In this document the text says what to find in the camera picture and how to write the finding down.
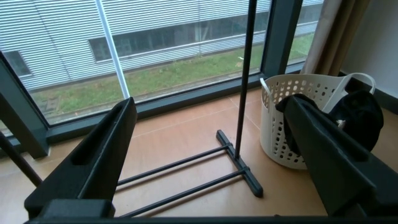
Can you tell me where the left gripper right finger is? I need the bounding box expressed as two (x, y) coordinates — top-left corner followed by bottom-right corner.
(283, 95), (398, 218)

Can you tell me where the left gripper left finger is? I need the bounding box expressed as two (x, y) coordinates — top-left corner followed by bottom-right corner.
(24, 96), (138, 218)

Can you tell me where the heap of clothes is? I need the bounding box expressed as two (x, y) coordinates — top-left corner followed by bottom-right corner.
(275, 90), (384, 156)

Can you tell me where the white laundry basket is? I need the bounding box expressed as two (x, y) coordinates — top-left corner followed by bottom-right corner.
(259, 72), (376, 170)

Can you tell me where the black clothes rack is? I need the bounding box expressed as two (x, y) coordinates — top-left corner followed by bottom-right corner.
(0, 0), (264, 218)

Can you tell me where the beige curtain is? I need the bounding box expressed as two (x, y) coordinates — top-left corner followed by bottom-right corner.
(300, 0), (371, 77)

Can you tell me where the window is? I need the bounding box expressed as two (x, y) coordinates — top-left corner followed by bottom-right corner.
(0, 0), (324, 159)

